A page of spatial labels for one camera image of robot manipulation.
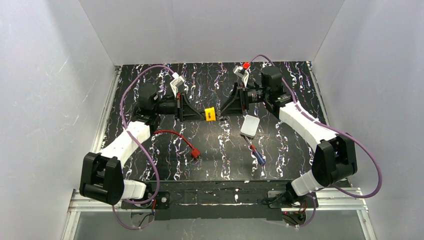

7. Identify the red cable tie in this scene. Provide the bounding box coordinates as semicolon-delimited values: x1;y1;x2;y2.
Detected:
153;130;202;160

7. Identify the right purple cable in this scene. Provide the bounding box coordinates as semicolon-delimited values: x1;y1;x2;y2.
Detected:
249;54;383;229

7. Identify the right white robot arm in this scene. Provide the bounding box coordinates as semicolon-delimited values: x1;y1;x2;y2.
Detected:
219;66;358;204

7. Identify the white rectangular box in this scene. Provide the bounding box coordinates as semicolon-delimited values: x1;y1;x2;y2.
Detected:
240;115;260;138

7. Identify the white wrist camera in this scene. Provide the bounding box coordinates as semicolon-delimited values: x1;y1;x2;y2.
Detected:
170;72;186;98
233;62;251;87

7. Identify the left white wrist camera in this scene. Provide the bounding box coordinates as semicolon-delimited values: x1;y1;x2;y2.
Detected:
170;72;186;98

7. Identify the aluminium frame rail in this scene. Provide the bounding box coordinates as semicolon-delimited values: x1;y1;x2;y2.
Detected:
61;66;122;240

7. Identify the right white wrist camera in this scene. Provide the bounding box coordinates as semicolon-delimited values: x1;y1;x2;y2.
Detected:
233;62;251;87

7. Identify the blue red screwdriver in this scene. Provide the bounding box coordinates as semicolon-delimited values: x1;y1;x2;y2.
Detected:
244;136;266;166

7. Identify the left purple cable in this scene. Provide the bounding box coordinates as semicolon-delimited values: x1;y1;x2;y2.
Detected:
112;64;176;231

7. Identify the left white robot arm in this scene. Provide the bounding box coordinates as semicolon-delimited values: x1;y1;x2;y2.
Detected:
79;83;207;206

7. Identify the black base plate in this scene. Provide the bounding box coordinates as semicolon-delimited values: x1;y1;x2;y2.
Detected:
121;180;319;223

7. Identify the yellow padlock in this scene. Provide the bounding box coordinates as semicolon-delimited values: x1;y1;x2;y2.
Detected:
204;107;217;122

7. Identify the purple cable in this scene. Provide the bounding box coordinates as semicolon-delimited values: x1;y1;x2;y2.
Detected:
249;54;383;229
112;64;176;231

